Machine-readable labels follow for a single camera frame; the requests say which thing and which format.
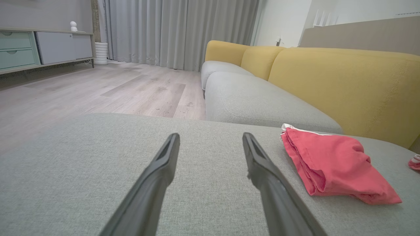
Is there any green cabinet drawer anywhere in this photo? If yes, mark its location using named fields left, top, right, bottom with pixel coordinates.
left=0, top=49, right=36, bottom=70
left=0, top=31, right=33, bottom=50

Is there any wooden pillar strip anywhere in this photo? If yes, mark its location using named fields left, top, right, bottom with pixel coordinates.
left=91, top=0, right=101, bottom=44

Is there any red Bulls basketball jersey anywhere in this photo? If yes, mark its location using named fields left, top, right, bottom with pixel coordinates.
left=281, top=123, right=403, bottom=206

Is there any grey sofa seat cushion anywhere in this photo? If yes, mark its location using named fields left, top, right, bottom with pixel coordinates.
left=204, top=71, right=344, bottom=134
left=201, top=61, right=255, bottom=90

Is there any white ribbed cylinder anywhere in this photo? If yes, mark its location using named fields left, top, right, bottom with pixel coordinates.
left=94, top=42, right=109, bottom=65

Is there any small red white object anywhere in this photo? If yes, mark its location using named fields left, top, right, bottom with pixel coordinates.
left=408, top=154, right=420, bottom=171

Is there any white slatted rack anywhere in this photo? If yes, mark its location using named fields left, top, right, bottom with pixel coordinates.
left=313, top=9, right=339, bottom=27

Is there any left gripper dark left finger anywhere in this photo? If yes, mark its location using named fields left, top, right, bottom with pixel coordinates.
left=99, top=133, right=180, bottom=236

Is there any large yellow sofa back cushion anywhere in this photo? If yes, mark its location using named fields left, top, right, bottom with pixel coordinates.
left=268, top=48, right=420, bottom=149

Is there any large grey sofa ottoman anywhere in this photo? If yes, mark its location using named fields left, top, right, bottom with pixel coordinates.
left=0, top=113, right=420, bottom=236

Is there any grey pleated curtain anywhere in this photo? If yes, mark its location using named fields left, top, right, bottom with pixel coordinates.
left=103, top=0, right=260, bottom=72

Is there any white cabinet sliding door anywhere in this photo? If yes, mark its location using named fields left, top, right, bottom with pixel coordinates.
left=35, top=32, right=93, bottom=65

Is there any low wooden sideboard cabinet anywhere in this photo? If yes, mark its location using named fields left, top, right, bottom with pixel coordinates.
left=0, top=27, right=96, bottom=75

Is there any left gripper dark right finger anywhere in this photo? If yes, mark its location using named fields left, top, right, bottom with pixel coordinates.
left=242, top=132, right=327, bottom=236

